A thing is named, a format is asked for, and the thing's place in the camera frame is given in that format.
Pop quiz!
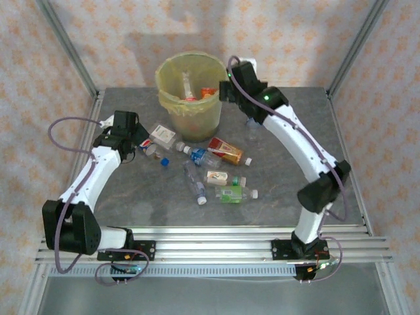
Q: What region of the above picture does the green label clear bottle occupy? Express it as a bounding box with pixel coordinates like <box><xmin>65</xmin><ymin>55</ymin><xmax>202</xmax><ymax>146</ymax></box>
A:
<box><xmin>215</xmin><ymin>184</ymin><xmax>259</xmax><ymax>204</ymax></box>

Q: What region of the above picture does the aluminium side rail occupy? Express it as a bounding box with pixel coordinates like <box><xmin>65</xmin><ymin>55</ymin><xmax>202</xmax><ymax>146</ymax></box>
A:
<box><xmin>52</xmin><ymin>90</ymin><xmax>106</xmax><ymax>237</ymax></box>
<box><xmin>326</xmin><ymin>90</ymin><xmax>373</xmax><ymax>237</ymax></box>

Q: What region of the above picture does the small circuit board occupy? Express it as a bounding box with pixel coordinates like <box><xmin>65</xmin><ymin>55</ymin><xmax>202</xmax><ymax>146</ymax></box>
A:
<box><xmin>306</xmin><ymin>259</ymin><xmax>341</xmax><ymax>273</ymax></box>
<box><xmin>111</xmin><ymin>264</ymin><xmax>144</xmax><ymax>275</ymax></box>

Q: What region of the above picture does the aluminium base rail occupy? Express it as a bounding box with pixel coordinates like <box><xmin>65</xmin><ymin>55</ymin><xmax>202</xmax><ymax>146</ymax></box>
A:
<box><xmin>35</xmin><ymin>225</ymin><xmax>393</xmax><ymax>263</ymax></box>

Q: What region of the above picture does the aluminium frame post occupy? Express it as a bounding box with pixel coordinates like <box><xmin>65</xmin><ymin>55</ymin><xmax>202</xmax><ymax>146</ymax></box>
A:
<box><xmin>326</xmin><ymin>0</ymin><xmax>391</xmax><ymax>99</ymax></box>
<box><xmin>34</xmin><ymin>0</ymin><xmax>99</xmax><ymax>99</ymax></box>
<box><xmin>18</xmin><ymin>262</ymin><xmax>52</xmax><ymax>315</ymax></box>
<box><xmin>375</xmin><ymin>262</ymin><xmax>406</xmax><ymax>315</ymax></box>

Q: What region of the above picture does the long clear label-free bottle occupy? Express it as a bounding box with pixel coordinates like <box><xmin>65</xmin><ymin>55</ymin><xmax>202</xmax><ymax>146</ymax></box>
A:
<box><xmin>182</xmin><ymin>159</ymin><xmax>209</xmax><ymax>206</ymax></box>

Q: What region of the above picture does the square clear bottle white label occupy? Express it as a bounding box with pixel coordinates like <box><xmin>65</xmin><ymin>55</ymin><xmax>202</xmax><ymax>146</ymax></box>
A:
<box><xmin>150</xmin><ymin>123</ymin><xmax>186</xmax><ymax>152</ymax></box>

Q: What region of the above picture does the red label tea bottle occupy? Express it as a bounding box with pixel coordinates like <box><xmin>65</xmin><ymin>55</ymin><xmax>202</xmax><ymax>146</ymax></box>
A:
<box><xmin>207</xmin><ymin>136</ymin><xmax>254</xmax><ymax>167</ymax></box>

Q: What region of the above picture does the blue label cola bottle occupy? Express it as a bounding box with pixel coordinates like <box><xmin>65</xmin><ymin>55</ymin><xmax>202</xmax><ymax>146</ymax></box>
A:
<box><xmin>137</xmin><ymin>136</ymin><xmax>159</xmax><ymax>158</ymax></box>

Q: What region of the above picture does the white label bottle colourful logo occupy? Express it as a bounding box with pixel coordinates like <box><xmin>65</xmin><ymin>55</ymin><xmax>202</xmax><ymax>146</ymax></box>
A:
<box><xmin>203</xmin><ymin>169</ymin><xmax>247</xmax><ymax>188</ymax></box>

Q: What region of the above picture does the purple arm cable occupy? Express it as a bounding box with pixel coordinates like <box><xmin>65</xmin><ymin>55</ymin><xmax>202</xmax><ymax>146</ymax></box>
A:
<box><xmin>48</xmin><ymin>117</ymin><xmax>150</xmax><ymax>286</ymax></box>
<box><xmin>227</xmin><ymin>55</ymin><xmax>347</xmax><ymax>286</ymax></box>

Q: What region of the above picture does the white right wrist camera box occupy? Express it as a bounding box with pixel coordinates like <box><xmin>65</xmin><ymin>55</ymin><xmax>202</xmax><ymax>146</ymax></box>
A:
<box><xmin>239</xmin><ymin>57</ymin><xmax>259</xmax><ymax>72</ymax></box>

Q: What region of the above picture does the grey slotted cable duct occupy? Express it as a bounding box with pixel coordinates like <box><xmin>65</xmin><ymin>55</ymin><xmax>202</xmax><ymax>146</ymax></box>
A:
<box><xmin>49</xmin><ymin>264</ymin><xmax>298</xmax><ymax>277</ymax></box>

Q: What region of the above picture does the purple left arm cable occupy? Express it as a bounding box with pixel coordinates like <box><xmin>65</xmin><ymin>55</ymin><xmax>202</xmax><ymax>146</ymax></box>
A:
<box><xmin>48</xmin><ymin>117</ymin><xmax>150</xmax><ymax>286</ymax></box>

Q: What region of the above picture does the yellow-green plastic bin liner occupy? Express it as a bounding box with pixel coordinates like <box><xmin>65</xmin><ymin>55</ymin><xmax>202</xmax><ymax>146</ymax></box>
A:
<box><xmin>155</xmin><ymin>52</ymin><xmax>229</xmax><ymax>117</ymax></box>

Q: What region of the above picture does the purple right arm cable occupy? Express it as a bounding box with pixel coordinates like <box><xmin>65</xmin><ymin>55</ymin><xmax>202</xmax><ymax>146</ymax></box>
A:
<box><xmin>227</xmin><ymin>55</ymin><xmax>347</xmax><ymax>286</ymax></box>

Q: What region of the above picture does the mesh waste bin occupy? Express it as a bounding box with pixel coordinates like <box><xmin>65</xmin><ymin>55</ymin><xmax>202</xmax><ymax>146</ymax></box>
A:
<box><xmin>155</xmin><ymin>52</ymin><xmax>229</xmax><ymax>144</ymax></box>

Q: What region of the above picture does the small clear bottle red cap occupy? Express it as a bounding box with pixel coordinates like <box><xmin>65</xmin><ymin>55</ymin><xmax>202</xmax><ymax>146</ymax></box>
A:
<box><xmin>181</xmin><ymin>71</ymin><xmax>198</xmax><ymax>102</ymax></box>

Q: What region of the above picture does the blue label water bottle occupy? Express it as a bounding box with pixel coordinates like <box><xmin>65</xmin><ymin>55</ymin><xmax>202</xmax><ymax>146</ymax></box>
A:
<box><xmin>182</xmin><ymin>145</ymin><xmax>222</xmax><ymax>168</ymax></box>
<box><xmin>245</xmin><ymin>117</ymin><xmax>261</xmax><ymax>142</ymax></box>

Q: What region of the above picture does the grey metal shelf panel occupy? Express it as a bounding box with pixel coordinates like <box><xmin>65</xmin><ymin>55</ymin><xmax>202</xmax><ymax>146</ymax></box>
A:
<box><xmin>35</xmin><ymin>275</ymin><xmax>388</xmax><ymax>315</ymax></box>

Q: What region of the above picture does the clear bottle orange label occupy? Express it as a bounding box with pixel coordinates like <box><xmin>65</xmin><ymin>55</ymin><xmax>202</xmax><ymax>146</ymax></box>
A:
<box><xmin>199</xmin><ymin>87</ymin><xmax>220</xmax><ymax>100</ymax></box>

